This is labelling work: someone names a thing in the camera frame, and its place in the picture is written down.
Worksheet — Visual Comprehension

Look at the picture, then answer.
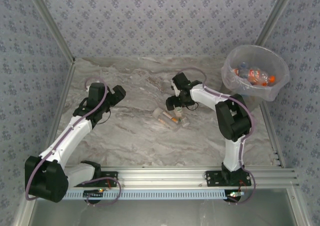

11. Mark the clear plastic bin liner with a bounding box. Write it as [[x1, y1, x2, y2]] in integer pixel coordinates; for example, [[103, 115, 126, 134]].
[[221, 45, 291, 102]]

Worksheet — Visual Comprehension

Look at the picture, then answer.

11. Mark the translucent grey bin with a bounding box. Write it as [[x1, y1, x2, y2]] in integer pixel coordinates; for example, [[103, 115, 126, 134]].
[[221, 45, 291, 111]]

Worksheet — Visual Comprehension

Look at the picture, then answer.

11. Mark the clear bottle beige label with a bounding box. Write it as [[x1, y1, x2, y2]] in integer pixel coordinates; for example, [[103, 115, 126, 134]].
[[152, 107, 180, 123]]

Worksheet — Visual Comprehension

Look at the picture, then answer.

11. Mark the aluminium table edge profile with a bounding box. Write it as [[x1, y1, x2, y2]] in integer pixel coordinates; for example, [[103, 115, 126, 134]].
[[37, 58, 77, 173], [259, 102, 286, 168]]

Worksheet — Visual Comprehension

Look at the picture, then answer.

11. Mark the black mounting plate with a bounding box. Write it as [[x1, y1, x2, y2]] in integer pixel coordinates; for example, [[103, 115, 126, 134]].
[[99, 170, 119, 187], [205, 170, 226, 187]]

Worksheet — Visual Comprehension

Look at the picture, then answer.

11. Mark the small circuit board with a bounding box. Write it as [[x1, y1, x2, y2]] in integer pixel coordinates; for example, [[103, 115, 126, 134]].
[[83, 188, 105, 198], [226, 190, 245, 199]]

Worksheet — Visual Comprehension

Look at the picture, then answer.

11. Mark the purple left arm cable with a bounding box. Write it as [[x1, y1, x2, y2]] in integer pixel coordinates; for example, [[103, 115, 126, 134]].
[[25, 77, 111, 201]]

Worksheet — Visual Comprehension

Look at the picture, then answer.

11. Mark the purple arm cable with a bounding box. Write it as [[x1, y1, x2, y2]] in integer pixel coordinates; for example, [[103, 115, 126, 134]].
[[176, 67, 258, 186], [25, 77, 111, 201]]

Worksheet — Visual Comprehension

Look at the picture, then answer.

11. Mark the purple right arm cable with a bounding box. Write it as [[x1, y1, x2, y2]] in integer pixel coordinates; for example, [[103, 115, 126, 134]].
[[176, 67, 258, 186]]

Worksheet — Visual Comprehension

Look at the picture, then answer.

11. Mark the aluminium frame post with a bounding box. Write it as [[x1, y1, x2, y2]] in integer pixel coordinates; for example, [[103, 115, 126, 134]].
[[23, 0, 76, 64], [252, 0, 300, 51]]

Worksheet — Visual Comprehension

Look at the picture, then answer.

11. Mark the purple looped cable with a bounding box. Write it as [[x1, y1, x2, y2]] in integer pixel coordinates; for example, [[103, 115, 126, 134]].
[[82, 177, 123, 207], [227, 183, 258, 204]]

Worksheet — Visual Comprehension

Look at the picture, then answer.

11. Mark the aluminium mounting rail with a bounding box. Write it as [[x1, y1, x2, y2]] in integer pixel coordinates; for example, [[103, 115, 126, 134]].
[[67, 166, 300, 189]]

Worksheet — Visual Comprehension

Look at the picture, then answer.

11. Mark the white slotted cable duct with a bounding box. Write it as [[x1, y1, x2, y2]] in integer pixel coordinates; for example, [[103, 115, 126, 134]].
[[62, 188, 227, 200]]

